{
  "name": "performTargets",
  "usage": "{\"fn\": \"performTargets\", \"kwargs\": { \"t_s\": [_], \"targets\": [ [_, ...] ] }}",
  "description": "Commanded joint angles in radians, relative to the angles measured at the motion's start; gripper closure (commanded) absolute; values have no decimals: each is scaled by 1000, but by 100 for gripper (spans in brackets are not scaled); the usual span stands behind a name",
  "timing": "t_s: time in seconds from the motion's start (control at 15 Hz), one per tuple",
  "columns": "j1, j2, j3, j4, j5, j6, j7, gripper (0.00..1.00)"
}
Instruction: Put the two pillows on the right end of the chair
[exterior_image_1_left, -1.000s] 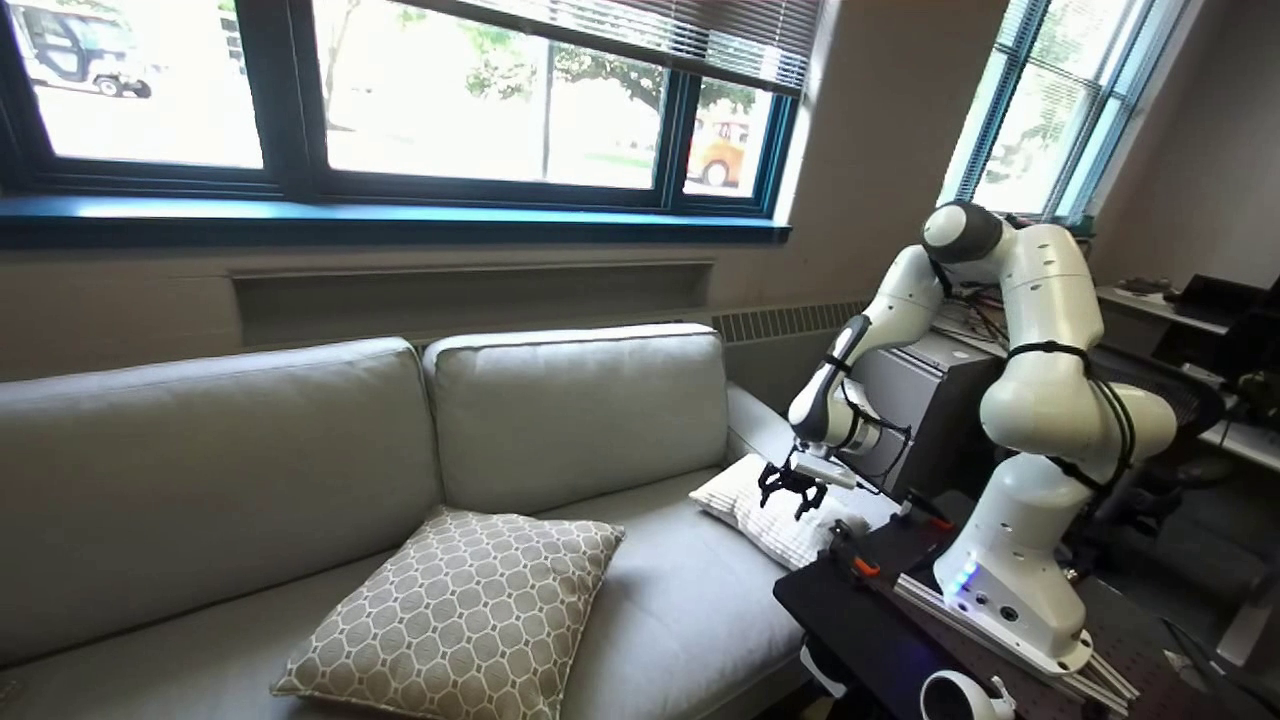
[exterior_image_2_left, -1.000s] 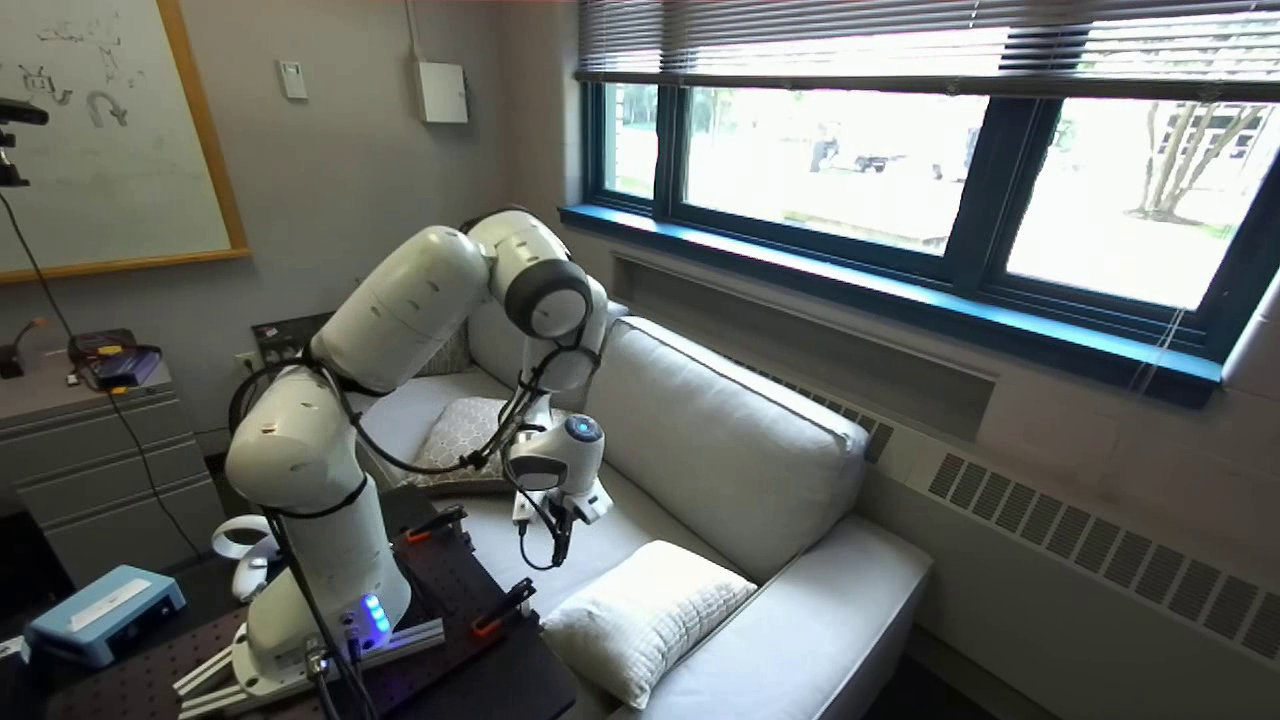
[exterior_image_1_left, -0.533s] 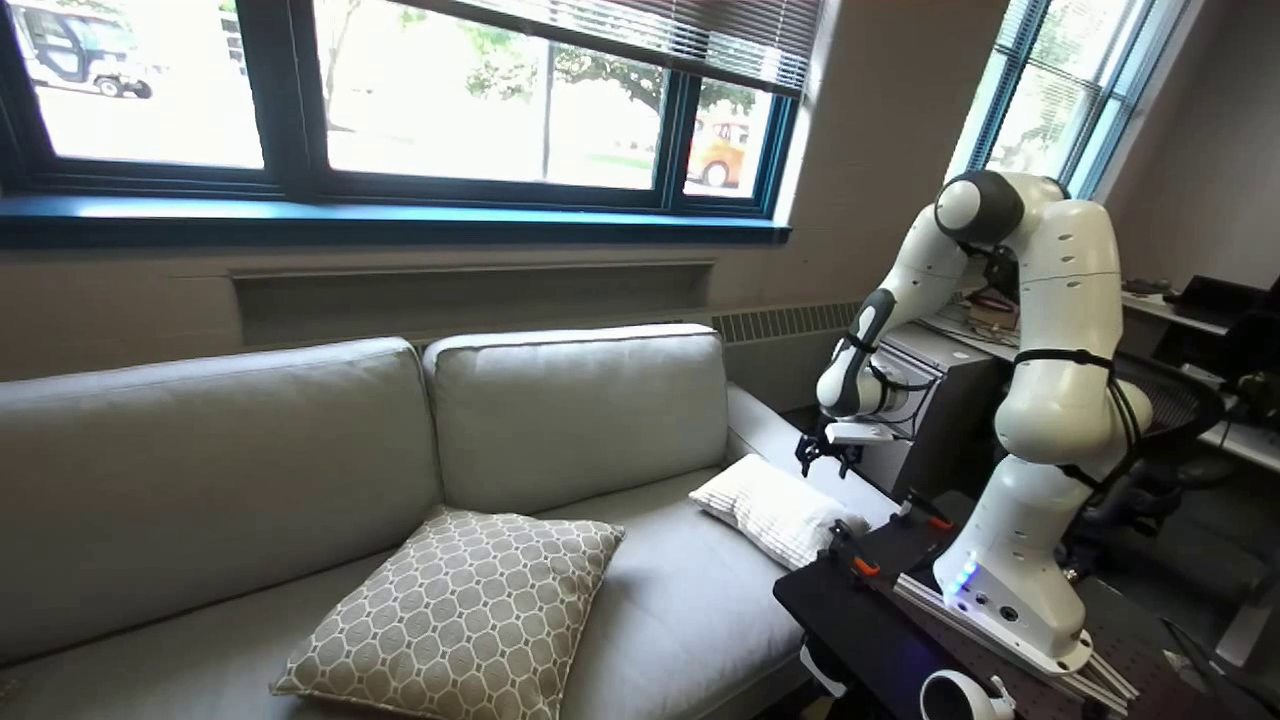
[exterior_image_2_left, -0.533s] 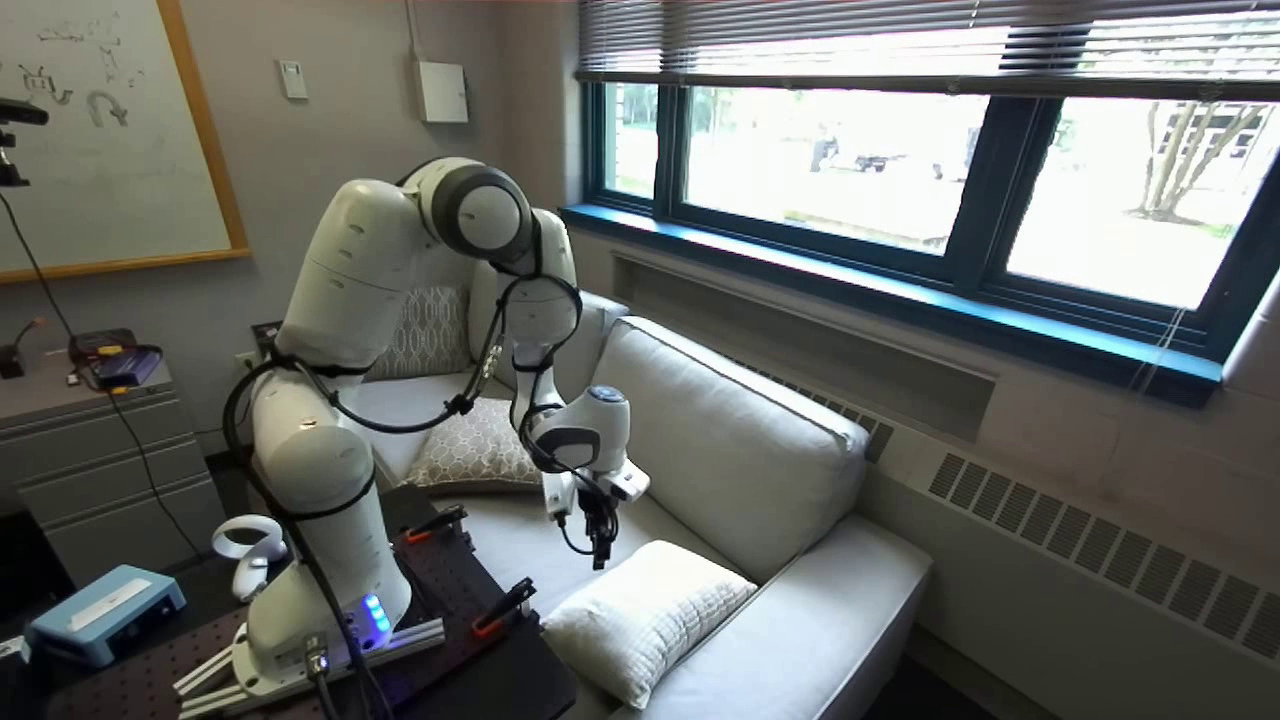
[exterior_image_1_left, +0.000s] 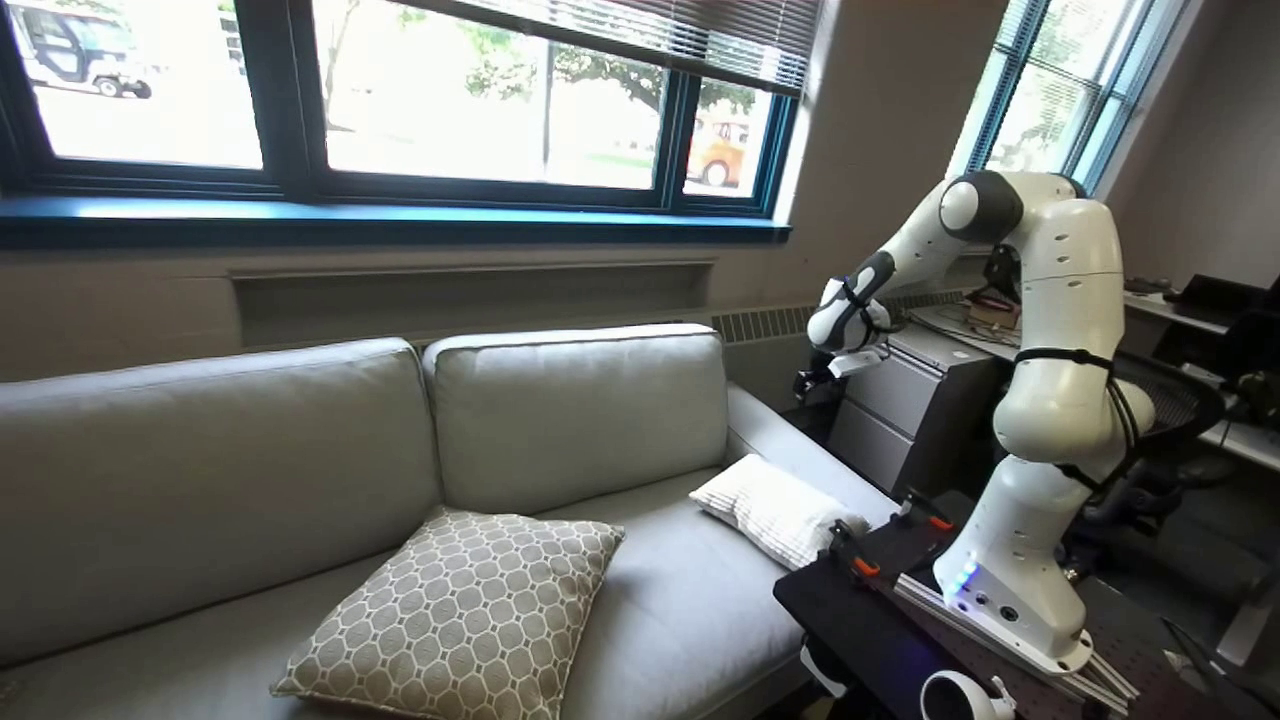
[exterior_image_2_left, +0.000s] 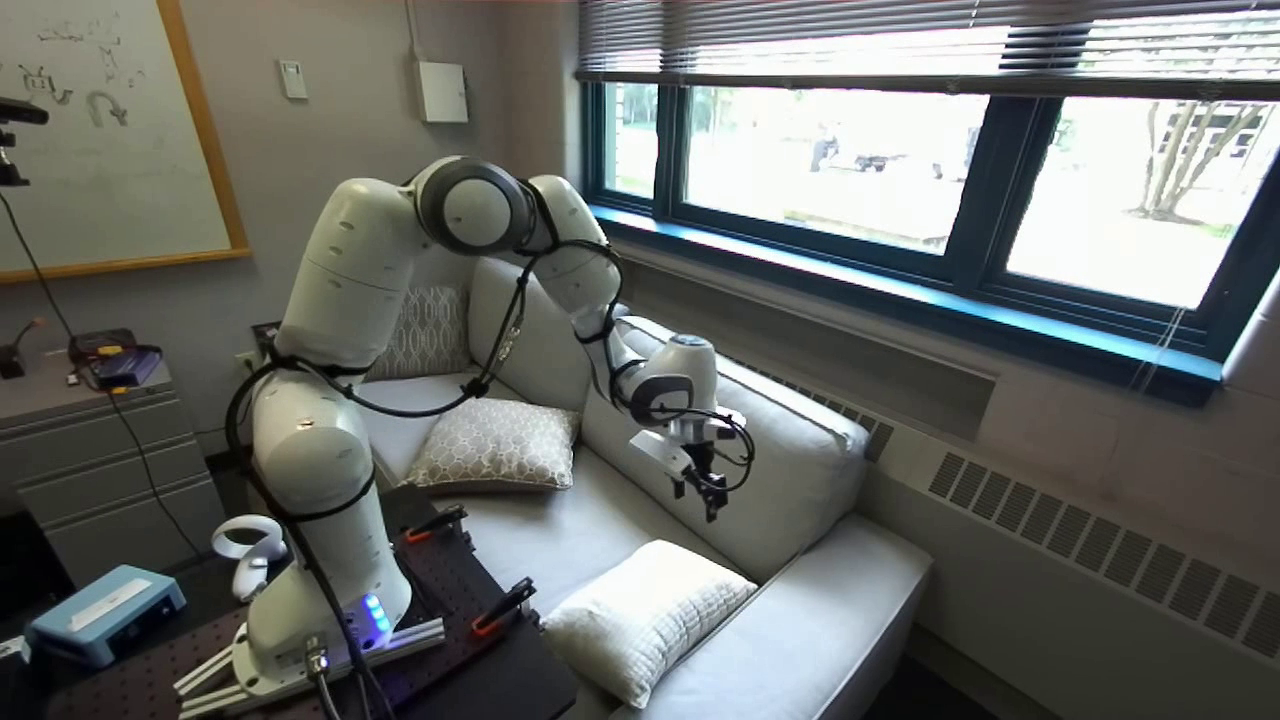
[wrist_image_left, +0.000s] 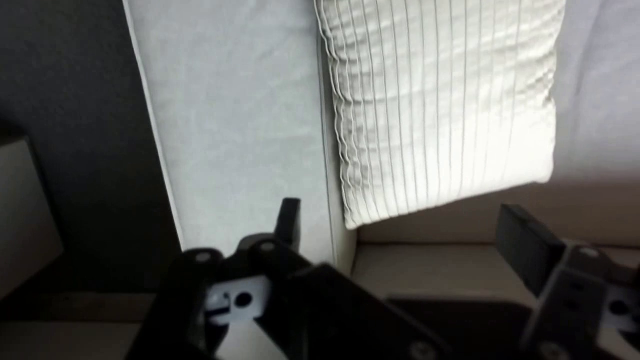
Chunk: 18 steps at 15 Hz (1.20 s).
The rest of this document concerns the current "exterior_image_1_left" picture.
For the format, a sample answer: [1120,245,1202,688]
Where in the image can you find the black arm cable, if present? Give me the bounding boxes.
[1012,342,1148,491]

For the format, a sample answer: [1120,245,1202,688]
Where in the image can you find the honeycomb patterned pillow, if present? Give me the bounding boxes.
[272,506,629,720]

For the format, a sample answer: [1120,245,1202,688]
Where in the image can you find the black office chair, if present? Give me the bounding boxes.
[1062,337,1231,552]

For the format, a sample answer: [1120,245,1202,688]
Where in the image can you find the heater vent grille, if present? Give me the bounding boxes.
[702,300,823,350]

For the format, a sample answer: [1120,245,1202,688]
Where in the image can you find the narrow teal framed window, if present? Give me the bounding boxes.
[926,0,1195,245]

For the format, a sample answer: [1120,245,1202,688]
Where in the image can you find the white VR controller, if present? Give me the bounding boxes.
[914,665,1021,720]

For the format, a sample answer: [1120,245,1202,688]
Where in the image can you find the grey filing cabinet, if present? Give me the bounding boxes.
[823,300,1015,504]

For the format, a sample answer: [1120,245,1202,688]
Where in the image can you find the white desk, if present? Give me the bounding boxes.
[1117,278,1280,473]

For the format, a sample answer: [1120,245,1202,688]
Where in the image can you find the cream pleated pillow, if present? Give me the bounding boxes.
[689,450,872,574]

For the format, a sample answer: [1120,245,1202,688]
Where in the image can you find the black robot table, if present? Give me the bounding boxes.
[770,512,1280,720]

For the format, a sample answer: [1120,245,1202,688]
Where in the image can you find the wide blue framed window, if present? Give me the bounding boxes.
[0,0,820,252]

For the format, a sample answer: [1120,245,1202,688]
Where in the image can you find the grey sofa back cushion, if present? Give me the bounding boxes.
[0,332,448,671]
[421,321,733,517]

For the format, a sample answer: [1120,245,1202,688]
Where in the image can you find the grey sofa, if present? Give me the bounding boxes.
[0,321,902,720]

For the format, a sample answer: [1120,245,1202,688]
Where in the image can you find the window blinds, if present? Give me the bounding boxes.
[436,0,823,94]

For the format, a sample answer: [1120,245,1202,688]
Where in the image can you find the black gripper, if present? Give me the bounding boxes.
[790,339,886,411]

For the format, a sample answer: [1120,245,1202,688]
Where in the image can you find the black laptop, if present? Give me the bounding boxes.
[1170,272,1280,337]

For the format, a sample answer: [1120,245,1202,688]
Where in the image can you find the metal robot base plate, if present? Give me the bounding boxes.
[886,568,1142,717]

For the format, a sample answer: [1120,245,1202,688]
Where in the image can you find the orange black clamp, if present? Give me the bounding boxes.
[815,517,892,585]
[892,491,955,535]

